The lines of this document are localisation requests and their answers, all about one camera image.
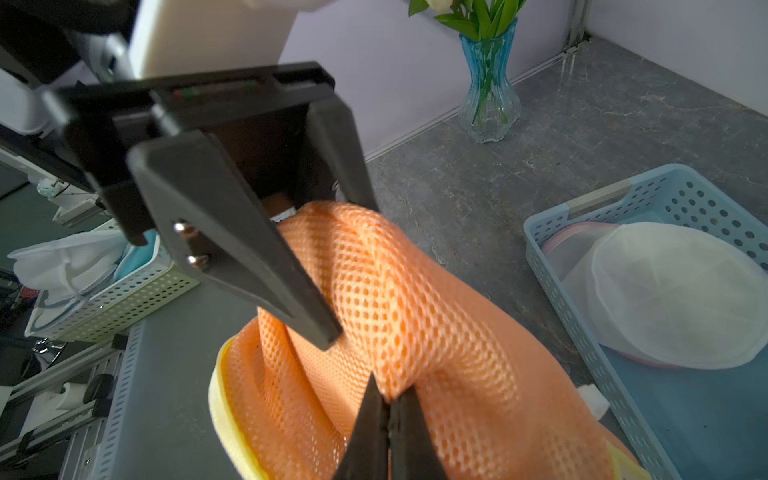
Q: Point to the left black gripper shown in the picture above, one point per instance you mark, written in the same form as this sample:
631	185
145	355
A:
216	229

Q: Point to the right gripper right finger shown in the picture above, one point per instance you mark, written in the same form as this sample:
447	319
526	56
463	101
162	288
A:
412	453

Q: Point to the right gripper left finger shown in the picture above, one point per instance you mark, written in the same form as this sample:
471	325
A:
367	451

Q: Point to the orange mesh laundry bag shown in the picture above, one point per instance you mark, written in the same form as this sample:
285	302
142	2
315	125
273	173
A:
497	404

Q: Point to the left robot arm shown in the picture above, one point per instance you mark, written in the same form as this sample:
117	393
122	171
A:
56	44

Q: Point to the white mesh laundry bag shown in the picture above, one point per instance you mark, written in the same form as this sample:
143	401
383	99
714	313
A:
662	294

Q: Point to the white basket outside cell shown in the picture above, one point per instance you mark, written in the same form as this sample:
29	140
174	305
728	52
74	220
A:
94	284

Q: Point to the tulip bouquet in vase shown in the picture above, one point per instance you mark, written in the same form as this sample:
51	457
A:
486	30

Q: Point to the light blue plastic basket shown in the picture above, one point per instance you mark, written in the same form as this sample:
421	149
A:
682	423

